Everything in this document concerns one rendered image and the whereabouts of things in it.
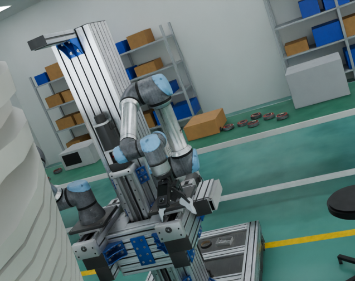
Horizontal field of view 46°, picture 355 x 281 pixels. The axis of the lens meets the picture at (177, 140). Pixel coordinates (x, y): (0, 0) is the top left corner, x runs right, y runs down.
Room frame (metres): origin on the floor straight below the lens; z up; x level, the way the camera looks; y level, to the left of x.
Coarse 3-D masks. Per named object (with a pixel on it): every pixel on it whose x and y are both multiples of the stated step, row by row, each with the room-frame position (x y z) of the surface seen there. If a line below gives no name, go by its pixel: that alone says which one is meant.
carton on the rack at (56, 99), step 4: (60, 92) 8.75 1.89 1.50; (48, 96) 8.80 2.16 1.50; (52, 96) 8.59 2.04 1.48; (56, 96) 8.56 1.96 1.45; (60, 96) 8.54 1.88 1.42; (48, 100) 8.64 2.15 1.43; (52, 100) 8.61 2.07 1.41; (56, 100) 8.58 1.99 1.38; (60, 100) 8.54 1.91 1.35; (64, 100) 8.61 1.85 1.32; (48, 104) 8.66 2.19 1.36; (52, 104) 8.62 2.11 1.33; (56, 104) 8.59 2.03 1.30
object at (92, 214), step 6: (90, 204) 2.17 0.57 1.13; (96, 204) 2.20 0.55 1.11; (78, 210) 2.19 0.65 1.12; (84, 210) 2.16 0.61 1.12; (90, 210) 2.17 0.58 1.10; (96, 210) 2.18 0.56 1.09; (102, 210) 2.20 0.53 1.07; (84, 216) 2.16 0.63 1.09; (90, 216) 2.15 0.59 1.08; (96, 216) 2.16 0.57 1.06; (102, 216) 2.18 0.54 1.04; (84, 222) 2.16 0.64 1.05; (90, 222) 2.15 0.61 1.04
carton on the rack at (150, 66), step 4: (152, 60) 7.98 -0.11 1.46; (156, 60) 7.81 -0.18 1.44; (160, 60) 7.98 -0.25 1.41; (144, 64) 7.75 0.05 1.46; (148, 64) 7.72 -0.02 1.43; (152, 64) 7.69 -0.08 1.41; (156, 64) 7.74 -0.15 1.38; (160, 64) 7.91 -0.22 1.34; (136, 68) 7.82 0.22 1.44; (140, 68) 7.79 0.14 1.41; (144, 68) 7.76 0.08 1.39; (148, 68) 7.73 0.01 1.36; (152, 68) 7.70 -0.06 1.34; (156, 68) 7.68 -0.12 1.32; (136, 72) 7.83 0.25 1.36; (140, 72) 7.80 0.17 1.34; (144, 72) 7.77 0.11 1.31; (148, 72) 7.74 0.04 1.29
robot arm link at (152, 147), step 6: (144, 138) 1.54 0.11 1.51; (150, 138) 1.52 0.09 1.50; (156, 138) 1.53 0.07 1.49; (144, 144) 1.52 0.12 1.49; (150, 144) 1.51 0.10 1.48; (156, 144) 1.52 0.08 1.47; (162, 144) 1.56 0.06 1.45; (144, 150) 1.52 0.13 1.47; (150, 150) 1.51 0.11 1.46; (156, 150) 1.51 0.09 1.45; (162, 150) 1.53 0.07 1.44; (150, 156) 1.51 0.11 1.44; (156, 156) 1.51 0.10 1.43; (162, 156) 1.52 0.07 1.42; (150, 162) 1.52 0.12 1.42; (156, 162) 1.51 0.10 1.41; (162, 162) 1.51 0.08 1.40
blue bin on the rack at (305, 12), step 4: (304, 0) 6.58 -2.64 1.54; (308, 0) 6.56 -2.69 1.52; (312, 0) 6.54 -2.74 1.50; (316, 0) 6.52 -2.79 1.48; (300, 4) 6.60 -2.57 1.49; (304, 4) 6.58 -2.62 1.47; (308, 4) 6.56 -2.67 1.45; (312, 4) 6.54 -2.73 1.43; (316, 4) 6.52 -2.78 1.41; (300, 8) 6.61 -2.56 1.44; (304, 8) 6.59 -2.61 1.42; (308, 8) 6.57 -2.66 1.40; (312, 8) 6.55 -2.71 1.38; (316, 8) 6.53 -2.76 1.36; (304, 12) 6.59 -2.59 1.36; (308, 12) 6.58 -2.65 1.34; (312, 12) 6.56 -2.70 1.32; (316, 12) 6.54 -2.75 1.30; (304, 16) 6.60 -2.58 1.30; (308, 16) 6.58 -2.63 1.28
